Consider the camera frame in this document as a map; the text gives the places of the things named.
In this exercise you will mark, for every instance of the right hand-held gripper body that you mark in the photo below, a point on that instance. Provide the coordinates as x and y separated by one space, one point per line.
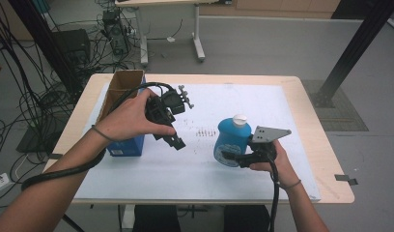
266 148

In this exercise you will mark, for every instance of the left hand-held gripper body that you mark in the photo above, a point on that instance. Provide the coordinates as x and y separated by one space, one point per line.
167 104

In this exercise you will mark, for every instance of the blue bottle with white cap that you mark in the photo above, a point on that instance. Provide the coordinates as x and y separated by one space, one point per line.
232 137

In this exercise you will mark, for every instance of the blue cardboard box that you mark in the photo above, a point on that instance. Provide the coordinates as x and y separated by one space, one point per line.
127 148

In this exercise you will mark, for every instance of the person's right hand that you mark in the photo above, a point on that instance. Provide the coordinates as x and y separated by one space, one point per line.
282 167

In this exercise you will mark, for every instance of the person's left hand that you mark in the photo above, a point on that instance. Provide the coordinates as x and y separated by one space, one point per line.
127 121

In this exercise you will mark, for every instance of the black right wrist band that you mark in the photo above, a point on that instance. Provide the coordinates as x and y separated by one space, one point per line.
291 185

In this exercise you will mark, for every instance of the black wrist band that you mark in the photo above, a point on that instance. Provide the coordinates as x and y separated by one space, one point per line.
101 133
291 185

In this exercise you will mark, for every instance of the white table mat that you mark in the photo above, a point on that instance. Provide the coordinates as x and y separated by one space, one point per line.
201 180

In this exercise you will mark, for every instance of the black left wrist band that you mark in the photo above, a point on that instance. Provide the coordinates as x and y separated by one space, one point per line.
101 133

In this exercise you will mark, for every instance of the person's right leg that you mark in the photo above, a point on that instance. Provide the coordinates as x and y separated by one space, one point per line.
246 219

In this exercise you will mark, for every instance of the person's leg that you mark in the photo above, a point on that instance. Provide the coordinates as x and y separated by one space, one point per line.
156 219
246 219

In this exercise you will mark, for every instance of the white desk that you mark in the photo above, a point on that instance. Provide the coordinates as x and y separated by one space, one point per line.
196 32

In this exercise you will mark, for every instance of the person's left leg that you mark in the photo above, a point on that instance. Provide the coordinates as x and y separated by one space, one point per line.
156 219

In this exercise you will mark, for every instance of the dark floor mat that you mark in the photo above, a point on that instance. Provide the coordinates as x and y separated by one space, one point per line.
343 119

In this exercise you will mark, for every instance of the black tape strip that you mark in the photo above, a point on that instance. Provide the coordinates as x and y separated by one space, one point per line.
55 156
345 179

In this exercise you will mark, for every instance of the computer tower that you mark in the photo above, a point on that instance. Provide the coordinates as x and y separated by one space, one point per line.
116 35

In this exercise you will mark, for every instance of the black equipment case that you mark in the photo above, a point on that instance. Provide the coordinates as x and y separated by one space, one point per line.
72 43

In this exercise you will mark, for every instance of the black metal frame post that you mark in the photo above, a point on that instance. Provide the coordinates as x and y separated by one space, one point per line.
40 32
356 48

